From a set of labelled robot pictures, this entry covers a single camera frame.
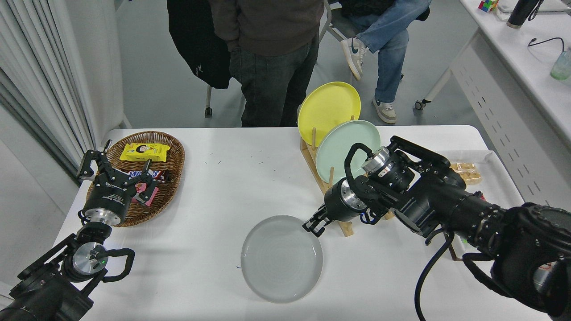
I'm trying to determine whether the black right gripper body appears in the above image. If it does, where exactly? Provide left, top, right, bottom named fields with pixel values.
left=323, top=178, right=356, bottom=222

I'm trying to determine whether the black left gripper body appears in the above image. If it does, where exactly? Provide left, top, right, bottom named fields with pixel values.
left=83, top=174, right=137, bottom=216

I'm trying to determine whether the grey plate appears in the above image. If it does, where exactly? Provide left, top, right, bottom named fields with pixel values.
left=241, top=215, right=323, bottom=303

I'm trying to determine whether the wooden plate rack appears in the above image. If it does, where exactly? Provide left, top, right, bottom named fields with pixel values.
left=300, top=117, right=395, bottom=237

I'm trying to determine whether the mint green plate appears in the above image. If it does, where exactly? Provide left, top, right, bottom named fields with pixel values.
left=315, top=120, right=381, bottom=185

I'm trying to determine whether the yellow plate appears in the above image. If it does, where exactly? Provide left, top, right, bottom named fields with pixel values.
left=298, top=82, right=361, bottom=146

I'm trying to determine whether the brown Snickers bar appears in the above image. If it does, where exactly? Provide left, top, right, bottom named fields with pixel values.
left=117, top=169, right=170, bottom=183

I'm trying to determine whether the pink snack packet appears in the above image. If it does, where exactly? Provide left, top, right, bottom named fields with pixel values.
left=131, top=182, right=160, bottom=206

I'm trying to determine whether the yellow snack packet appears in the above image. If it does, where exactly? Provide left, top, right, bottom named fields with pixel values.
left=120, top=143, right=171, bottom=162

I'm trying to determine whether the brown wicker basket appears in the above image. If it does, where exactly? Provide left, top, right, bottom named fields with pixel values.
left=86, top=131, right=186, bottom=228

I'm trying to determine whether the white vertical curtain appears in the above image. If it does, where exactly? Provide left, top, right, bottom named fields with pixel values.
left=0, top=0, right=96, bottom=179

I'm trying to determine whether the clear packet of nut biscuits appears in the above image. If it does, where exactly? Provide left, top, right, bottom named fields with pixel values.
left=450, top=162, right=482, bottom=185

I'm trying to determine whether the standing person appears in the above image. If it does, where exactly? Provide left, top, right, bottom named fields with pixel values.
left=209, top=0, right=325, bottom=128

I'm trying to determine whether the black jacket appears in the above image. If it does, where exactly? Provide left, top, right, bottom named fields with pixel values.
left=167, top=0, right=232, bottom=90

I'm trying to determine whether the seated person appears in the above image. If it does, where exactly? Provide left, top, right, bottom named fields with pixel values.
left=339, top=0, right=432, bottom=124

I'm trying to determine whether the white tray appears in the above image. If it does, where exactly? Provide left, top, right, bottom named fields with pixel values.
left=439, top=150, right=527, bottom=261

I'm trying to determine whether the grey office chair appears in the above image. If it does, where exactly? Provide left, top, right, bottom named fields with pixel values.
left=318, top=0, right=362, bottom=45

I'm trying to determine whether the pale green glass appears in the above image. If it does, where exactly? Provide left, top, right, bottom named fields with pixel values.
left=550, top=49, right=571, bottom=81

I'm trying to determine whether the black bottle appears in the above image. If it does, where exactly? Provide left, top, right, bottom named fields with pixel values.
left=507, top=0, right=541, bottom=29

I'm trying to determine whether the silver laptop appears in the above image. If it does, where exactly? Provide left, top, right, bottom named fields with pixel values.
left=497, top=0, right=571, bottom=13

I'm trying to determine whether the thin black cable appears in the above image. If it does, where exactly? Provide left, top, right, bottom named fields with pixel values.
left=529, top=37, right=566, bottom=52

